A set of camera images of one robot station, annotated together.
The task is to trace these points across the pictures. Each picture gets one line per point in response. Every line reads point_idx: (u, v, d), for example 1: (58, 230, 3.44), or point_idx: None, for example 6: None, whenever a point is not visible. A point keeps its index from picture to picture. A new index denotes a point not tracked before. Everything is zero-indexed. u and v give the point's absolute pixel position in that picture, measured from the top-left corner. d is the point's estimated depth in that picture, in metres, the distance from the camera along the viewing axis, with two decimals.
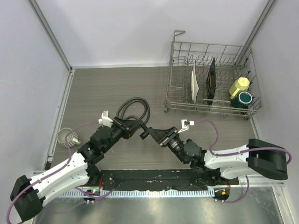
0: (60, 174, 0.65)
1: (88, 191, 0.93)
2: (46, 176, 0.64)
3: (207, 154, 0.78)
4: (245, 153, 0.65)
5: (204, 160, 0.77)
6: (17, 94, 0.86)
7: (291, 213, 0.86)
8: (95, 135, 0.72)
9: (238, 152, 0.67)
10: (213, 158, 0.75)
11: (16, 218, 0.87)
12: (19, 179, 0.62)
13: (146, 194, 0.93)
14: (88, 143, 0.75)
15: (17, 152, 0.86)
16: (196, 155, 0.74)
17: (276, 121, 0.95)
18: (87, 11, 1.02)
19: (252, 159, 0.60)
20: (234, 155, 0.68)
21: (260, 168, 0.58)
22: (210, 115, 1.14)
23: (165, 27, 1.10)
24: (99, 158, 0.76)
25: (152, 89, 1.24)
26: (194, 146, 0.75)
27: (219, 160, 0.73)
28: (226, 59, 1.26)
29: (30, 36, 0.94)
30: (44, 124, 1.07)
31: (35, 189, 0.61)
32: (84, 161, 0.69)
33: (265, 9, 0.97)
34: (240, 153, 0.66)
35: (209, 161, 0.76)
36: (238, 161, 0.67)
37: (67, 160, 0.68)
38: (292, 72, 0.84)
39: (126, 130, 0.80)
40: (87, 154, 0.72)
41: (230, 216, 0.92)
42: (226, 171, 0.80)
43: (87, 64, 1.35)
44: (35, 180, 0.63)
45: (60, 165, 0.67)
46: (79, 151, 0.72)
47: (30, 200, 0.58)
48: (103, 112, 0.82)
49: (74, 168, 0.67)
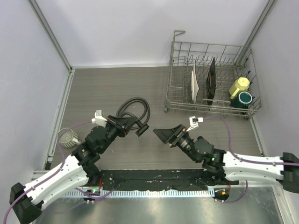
0: (54, 179, 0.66)
1: (88, 191, 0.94)
2: (40, 183, 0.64)
3: (225, 157, 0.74)
4: (278, 165, 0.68)
5: (223, 162, 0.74)
6: (17, 94, 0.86)
7: (292, 213, 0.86)
8: (89, 137, 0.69)
9: (272, 163, 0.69)
10: (236, 162, 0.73)
11: (16, 218, 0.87)
12: (13, 187, 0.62)
13: (146, 194, 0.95)
14: (82, 145, 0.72)
15: (17, 152, 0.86)
16: (208, 152, 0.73)
17: (276, 121, 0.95)
18: (87, 11, 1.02)
19: (287, 174, 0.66)
20: (265, 164, 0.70)
21: (295, 184, 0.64)
22: (210, 115, 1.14)
23: (165, 27, 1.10)
24: (95, 159, 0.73)
25: (152, 89, 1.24)
26: (205, 144, 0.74)
27: (245, 166, 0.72)
28: (226, 59, 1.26)
29: (30, 36, 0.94)
30: (44, 124, 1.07)
31: (29, 197, 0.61)
32: (78, 164, 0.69)
33: (266, 9, 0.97)
34: (274, 164, 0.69)
35: (231, 164, 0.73)
36: (269, 171, 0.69)
37: (60, 164, 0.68)
38: (292, 72, 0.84)
39: (122, 129, 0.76)
40: (82, 156, 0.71)
41: (230, 216, 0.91)
42: (233, 173, 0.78)
43: (87, 64, 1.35)
44: (28, 187, 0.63)
45: (53, 170, 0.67)
46: (74, 153, 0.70)
47: (25, 207, 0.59)
48: (96, 112, 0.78)
49: (68, 171, 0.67)
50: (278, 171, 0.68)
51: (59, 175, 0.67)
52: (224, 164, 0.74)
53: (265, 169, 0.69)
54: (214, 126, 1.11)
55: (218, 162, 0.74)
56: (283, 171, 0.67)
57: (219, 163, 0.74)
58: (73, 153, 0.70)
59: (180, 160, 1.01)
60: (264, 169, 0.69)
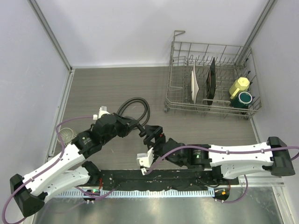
0: (54, 169, 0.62)
1: (88, 191, 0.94)
2: (39, 173, 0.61)
3: (210, 152, 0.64)
4: (267, 152, 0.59)
5: (210, 157, 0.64)
6: (17, 93, 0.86)
7: (292, 213, 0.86)
8: (98, 122, 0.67)
9: (260, 150, 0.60)
10: (224, 156, 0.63)
11: (16, 218, 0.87)
12: (12, 178, 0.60)
13: (146, 194, 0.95)
14: (85, 132, 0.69)
15: (17, 152, 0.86)
16: (179, 153, 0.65)
17: (276, 120, 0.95)
18: (87, 12, 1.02)
19: (277, 161, 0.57)
20: (253, 153, 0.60)
21: (287, 168, 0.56)
22: (210, 115, 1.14)
23: (165, 27, 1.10)
24: (96, 149, 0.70)
25: (152, 89, 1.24)
26: (175, 145, 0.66)
27: (233, 159, 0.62)
28: (226, 59, 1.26)
29: (30, 34, 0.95)
30: (44, 124, 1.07)
31: (28, 188, 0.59)
32: (79, 153, 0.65)
33: (265, 9, 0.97)
34: (263, 150, 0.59)
35: (217, 159, 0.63)
36: (259, 160, 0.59)
37: (60, 154, 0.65)
38: (292, 72, 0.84)
39: (127, 126, 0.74)
40: (83, 143, 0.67)
41: (230, 216, 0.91)
42: (229, 171, 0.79)
43: (87, 65, 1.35)
44: (27, 178, 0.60)
45: (53, 160, 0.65)
46: (74, 141, 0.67)
47: (25, 199, 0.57)
48: (101, 107, 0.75)
49: (68, 161, 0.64)
50: (268, 158, 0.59)
51: (59, 164, 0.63)
52: (210, 161, 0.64)
53: (254, 159, 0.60)
54: (214, 126, 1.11)
55: (202, 159, 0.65)
56: (273, 157, 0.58)
57: (203, 160, 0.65)
58: (74, 141, 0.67)
59: None
60: (252, 158, 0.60)
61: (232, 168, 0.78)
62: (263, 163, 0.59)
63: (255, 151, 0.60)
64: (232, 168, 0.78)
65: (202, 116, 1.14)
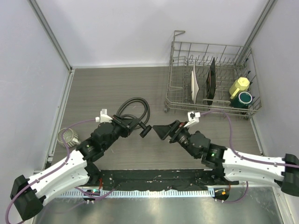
0: (59, 173, 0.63)
1: (88, 191, 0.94)
2: (45, 175, 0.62)
3: (226, 153, 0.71)
4: (280, 166, 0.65)
5: (224, 158, 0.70)
6: (17, 94, 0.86)
7: (292, 213, 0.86)
8: (96, 132, 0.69)
9: (273, 163, 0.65)
10: (237, 159, 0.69)
11: (15, 219, 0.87)
12: (17, 179, 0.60)
13: (146, 194, 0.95)
14: (87, 141, 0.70)
15: (17, 152, 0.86)
16: (204, 146, 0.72)
17: (276, 121, 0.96)
18: (87, 12, 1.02)
19: (287, 176, 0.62)
20: (266, 164, 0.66)
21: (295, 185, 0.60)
22: (210, 115, 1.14)
23: (165, 27, 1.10)
24: (99, 156, 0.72)
25: (152, 89, 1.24)
26: (202, 138, 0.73)
27: (245, 164, 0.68)
28: (226, 59, 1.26)
29: (30, 34, 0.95)
30: (44, 125, 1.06)
31: (33, 189, 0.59)
32: (83, 158, 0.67)
33: (266, 9, 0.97)
34: (275, 164, 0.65)
35: (231, 161, 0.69)
36: (269, 171, 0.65)
37: (65, 158, 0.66)
38: (292, 72, 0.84)
39: (127, 128, 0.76)
40: (87, 151, 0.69)
41: (230, 216, 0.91)
42: (232, 173, 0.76)
43: (87, 65, 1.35)
44: (32, 179, 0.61)
45: (58, 164, 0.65)
46: (78, 148, 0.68)
47: (29, 200, 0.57)
48: (102, 111, 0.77)
49: (74, 166, 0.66)
50: (279, 172, 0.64)
51: (64, 169, 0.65)
52: (224, 161, 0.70)
53: (266, 169, 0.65)
54: (214, 126, 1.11)
55: (217, 157, 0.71)
56: (284, 172, 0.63)
57: (218, 159, 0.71)
58: (77, 148, 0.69)
59: (180, 160, 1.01)
60: (264, 169, 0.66)
61: (238, 171, 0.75)
62: (272, 175, 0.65)
63: (268, 162, 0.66)
64: (239, 171, 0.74)
65: (202, 116, 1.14)
